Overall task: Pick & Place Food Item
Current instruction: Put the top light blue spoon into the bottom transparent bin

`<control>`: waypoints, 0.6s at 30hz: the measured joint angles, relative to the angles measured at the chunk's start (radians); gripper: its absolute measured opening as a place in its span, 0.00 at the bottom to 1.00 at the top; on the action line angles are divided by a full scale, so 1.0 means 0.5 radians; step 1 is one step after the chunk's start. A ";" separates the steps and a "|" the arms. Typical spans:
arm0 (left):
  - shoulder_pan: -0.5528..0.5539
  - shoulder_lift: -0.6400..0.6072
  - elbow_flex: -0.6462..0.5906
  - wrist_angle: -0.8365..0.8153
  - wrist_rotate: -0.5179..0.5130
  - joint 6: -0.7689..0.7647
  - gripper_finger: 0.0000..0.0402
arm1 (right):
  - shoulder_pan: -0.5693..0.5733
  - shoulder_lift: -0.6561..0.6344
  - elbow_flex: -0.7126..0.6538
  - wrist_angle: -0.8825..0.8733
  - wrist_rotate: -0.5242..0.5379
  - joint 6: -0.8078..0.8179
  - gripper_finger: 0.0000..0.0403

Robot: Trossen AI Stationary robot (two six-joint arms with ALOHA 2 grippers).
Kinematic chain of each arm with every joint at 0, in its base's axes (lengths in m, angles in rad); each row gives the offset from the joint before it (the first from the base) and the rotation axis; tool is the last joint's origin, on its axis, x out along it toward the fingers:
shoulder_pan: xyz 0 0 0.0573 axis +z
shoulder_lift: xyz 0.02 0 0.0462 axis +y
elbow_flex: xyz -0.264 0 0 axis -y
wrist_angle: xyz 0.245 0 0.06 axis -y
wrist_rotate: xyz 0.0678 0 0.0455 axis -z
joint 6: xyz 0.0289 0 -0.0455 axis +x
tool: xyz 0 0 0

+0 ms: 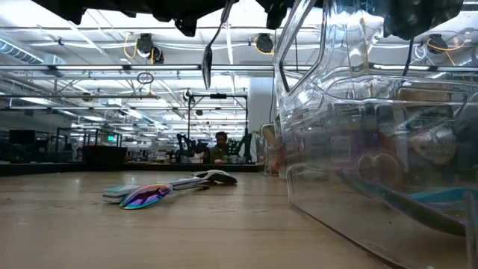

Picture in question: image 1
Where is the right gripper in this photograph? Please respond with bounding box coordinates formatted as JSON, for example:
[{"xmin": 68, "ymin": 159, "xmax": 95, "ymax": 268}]
[{"xmin": 382, "ymin": 0, "xmax": 464, "ymax": 40}]

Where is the large clear plastic bin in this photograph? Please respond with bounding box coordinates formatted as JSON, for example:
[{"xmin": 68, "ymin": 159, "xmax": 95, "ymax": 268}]
[{"xmin": 274, "ymin": 0, "xmax": 478, "ymax": 269}]

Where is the black aluminium table frame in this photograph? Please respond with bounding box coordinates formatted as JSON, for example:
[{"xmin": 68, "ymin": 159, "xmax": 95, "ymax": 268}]
[{"xmin": 0, "ymin": 162, "xmax": 262, "ymax": 177}]

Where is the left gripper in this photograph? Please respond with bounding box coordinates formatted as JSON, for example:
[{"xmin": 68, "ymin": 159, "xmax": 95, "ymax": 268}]
[{"xmin": 31, "ymin": 0, "xmax": 227, "ymax": 37}]

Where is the silver spoon teal patterned handle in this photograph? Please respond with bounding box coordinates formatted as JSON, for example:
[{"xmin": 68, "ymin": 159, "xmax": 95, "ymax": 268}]
[{"xmin": 102, "ymin": 170, "xmax": 239, "ymax": 205}]

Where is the person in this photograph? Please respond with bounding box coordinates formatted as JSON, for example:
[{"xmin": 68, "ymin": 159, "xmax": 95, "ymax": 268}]
[{"xmin": 208, "ymin": 130, "xmax": 235, "ymax": 165}]

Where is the small clear plastic bin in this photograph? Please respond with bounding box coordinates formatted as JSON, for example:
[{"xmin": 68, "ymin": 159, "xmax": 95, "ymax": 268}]
[{"xmin": 260, "ymin": 123, "xmax": 288, "ymax": 177}]

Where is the black background robot frame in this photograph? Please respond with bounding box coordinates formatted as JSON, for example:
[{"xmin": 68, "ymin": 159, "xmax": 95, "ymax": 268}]
[{"xmin": 187, "ymin": 93, "xmax": 249, "ymax": 165}]

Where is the black ceiling cord reel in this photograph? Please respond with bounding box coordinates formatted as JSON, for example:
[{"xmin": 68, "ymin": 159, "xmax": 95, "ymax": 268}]
[
  {"xmin": 134, "ymin": 32, "xmax": 165, "ymax": 65},
  {"xmin": 254, "ymin": 32, "xmax": 276, "ymax": 55},
  {"xmin": 426, "ymin": 33, "xmax": 447, "ymax": 55}
]

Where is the dark grey metal spoon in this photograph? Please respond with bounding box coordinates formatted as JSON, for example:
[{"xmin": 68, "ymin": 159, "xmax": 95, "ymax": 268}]
[{"xmin": 201, "ymin": 0, "xmax": 238, "ymax": 90}]

